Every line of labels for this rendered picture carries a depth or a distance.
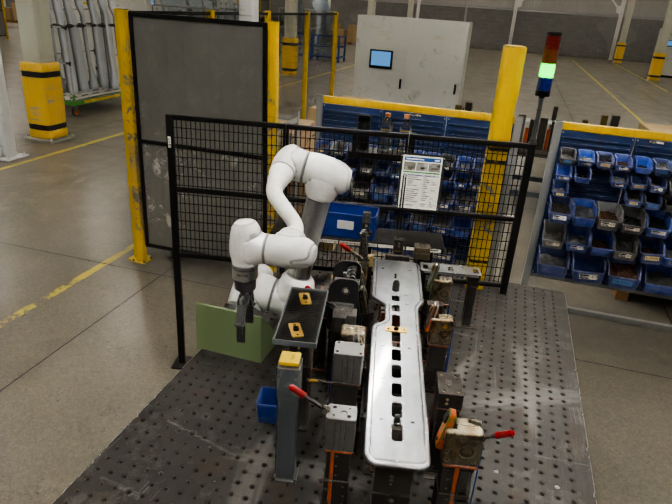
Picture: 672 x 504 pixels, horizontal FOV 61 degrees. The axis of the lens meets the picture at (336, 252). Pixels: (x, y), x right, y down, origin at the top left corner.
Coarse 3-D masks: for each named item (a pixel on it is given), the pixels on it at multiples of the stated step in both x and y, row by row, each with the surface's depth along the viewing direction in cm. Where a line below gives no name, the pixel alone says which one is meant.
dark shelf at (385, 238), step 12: (276, 228) 302; (384, 228) 312; (324, 240) 294; (336, 240) 294; (348, 240) 293; (360, 240) 294; (384, 240) 296; (408, 240) 298; (420, 240) 299; (432, 240) 300; (432, 252) 292; (444, 252) 292
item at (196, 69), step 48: (144, 48) 421; (192, 48) 409; (240, 48) 399; (144, 96) 436; (192, 96) 423; (240, 96) 411; (144, 144) 452; (192, 144) 439; (240, 144) 426; (144, 192) 467; (144, 240) 487; (192, 240) 473
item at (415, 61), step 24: (360, 24) 832; (384, 24) 822; (408, 24) 813; (432, 24) 804; (456, 24) 795; (360, 48) 844; (384, 48) 834; (408, 48) 825; (432, 48) 815; (456, 48) 806; (360, 72) 857; (384, 72) 847; (408, 72) 837; (432, 72) 827; (456, 72) 818; (360, 96) 870; (384, 96) 859; (408, 96) 849; (432, 96) 839; (456, 96) 830
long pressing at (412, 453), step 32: (384, 288) 252; (416, 288) 254; (384, 320) 226; (416, 320) 229; (384, 352) 206; (416, 352) 207; (384, 384) 188; (416, 384) 189; (384, 416) 174; (416, 416) 175; (384, 448) 161; (416, 448) 162
